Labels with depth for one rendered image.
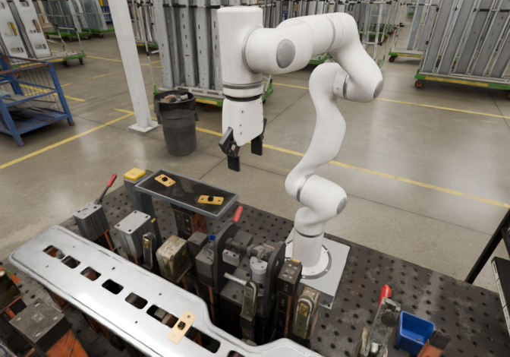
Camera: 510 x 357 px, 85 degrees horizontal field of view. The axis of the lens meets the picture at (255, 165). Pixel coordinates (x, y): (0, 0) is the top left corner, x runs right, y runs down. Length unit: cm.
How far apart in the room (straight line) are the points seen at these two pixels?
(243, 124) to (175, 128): 292
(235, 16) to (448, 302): 133
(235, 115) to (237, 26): 16
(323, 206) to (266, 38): 62
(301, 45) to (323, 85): 40
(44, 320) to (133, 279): 23
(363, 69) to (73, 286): 108
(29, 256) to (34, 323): 32
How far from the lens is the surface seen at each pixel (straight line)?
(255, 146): 70
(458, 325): 146
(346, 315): 129
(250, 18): 55
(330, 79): 93
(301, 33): 56
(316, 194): 98
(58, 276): 115
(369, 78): 88
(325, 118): 93
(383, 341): 79
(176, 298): 95
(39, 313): 105
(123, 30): 427
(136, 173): 121
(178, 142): 358
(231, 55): 56
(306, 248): 117
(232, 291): 98
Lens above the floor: 178
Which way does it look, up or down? 32 degrees down
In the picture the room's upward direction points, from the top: straight up
